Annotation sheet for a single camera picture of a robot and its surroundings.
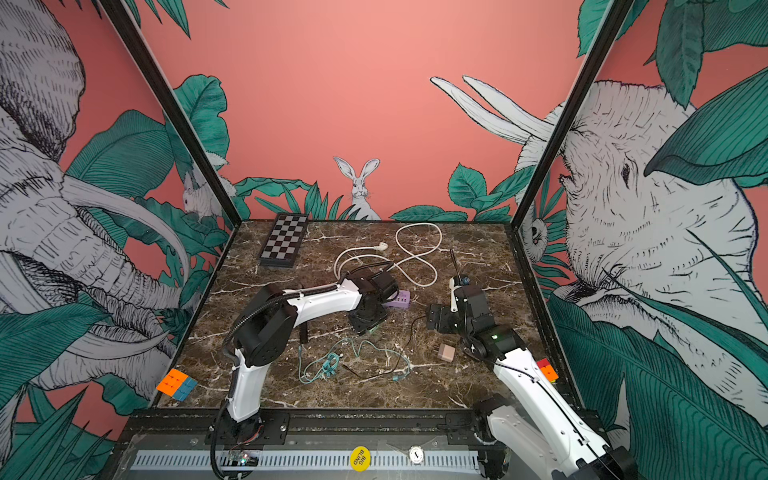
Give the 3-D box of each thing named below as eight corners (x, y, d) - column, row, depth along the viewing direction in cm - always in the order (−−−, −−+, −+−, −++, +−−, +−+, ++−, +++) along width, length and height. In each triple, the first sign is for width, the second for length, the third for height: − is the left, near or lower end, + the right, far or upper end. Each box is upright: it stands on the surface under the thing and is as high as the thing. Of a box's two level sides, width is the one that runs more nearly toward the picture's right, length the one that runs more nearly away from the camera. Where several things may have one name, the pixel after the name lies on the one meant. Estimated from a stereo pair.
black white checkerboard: (262, 267, 108) (258, 260, 105) (278, 220, 124) (276, 213, 121) (294, 267, 109) (292, 261, 106) (307, 220, 124) (305, 213, 121)
